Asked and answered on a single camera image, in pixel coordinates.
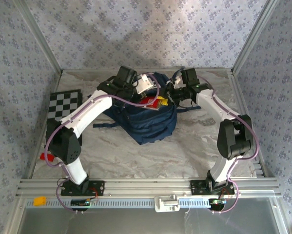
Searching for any yellow plastic connector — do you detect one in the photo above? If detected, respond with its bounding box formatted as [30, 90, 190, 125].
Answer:
[33, 196, 47, 206]

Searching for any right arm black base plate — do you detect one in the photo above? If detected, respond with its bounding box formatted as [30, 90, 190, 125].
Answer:
[190, 180, 235, 195]

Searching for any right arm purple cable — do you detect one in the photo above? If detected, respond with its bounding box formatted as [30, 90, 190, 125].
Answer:
[196, 75, 260, 215]

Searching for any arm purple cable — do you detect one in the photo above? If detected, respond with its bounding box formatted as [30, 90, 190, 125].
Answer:
[44, 73, 161, 215]
[196, 75, 260, 215]

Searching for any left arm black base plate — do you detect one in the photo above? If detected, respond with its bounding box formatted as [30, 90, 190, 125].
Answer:
[60, 180, 105, 196]

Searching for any black grey chessboard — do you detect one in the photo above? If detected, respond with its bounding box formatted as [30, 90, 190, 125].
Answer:
[47, 89, 84, 120]

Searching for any red rectangular box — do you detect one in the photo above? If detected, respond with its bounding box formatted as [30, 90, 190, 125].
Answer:
[138, 96, 164, 111]

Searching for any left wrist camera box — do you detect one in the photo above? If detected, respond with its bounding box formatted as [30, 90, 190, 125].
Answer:
[135, 74, 154, 95]

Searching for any aluminium side rail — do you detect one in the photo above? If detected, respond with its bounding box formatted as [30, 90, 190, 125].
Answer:
[228, 69, 275, 178]
[21, 69, 63, 180]

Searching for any aluminium frame post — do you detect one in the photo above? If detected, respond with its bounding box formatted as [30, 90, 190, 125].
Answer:
[13, 0, 63, 75]
[230, 0, 283, 74]

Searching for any navy blue backpack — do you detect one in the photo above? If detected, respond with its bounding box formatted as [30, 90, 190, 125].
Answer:
[92, 72, 202, 146]

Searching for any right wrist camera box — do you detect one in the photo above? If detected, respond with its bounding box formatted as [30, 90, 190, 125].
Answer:
[171, 72, 183, 89]

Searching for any aluminium front rail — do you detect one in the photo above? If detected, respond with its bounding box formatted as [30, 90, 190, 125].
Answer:
[16, 177, 282, 197]

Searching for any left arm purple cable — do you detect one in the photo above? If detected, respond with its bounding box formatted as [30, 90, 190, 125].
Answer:
[44, 73, 161, 215]

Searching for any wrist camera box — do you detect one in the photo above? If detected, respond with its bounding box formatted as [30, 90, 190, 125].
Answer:
[171, 72, 183, 89]
[135, 74, 154, 95]

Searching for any white plastic latch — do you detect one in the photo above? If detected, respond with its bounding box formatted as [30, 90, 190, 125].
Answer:
[154, 195, 181, 213]

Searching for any small circuit board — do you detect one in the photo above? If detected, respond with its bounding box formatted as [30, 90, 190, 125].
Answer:
[208, 198, 227, 211]
[71, 198, 91, 212]

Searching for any grey slotted cable duct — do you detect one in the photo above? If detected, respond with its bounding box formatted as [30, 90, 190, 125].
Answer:
[25, 197, 234, 209]

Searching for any grey metal panel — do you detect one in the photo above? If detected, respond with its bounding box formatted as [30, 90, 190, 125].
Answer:
[21, 208, 283, 234]

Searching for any small red flat object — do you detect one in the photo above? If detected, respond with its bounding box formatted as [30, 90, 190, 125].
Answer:
[39, 152, 57, 162]

